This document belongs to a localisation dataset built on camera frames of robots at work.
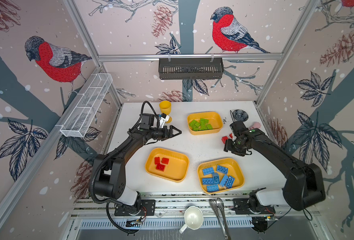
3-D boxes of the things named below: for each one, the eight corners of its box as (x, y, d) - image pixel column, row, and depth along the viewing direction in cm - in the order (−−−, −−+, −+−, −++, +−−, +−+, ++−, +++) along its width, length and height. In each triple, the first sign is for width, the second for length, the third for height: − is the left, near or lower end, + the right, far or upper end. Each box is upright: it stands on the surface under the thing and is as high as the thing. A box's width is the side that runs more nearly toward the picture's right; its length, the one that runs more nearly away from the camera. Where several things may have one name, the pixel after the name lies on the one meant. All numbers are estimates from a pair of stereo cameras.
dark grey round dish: (242, 124, 109) (244, 120, 106) (230, 116, 114) (232, 112, 111) (248, 118, 113) (250, 114, 109) (236, 111, 118) (238, 107, 115)
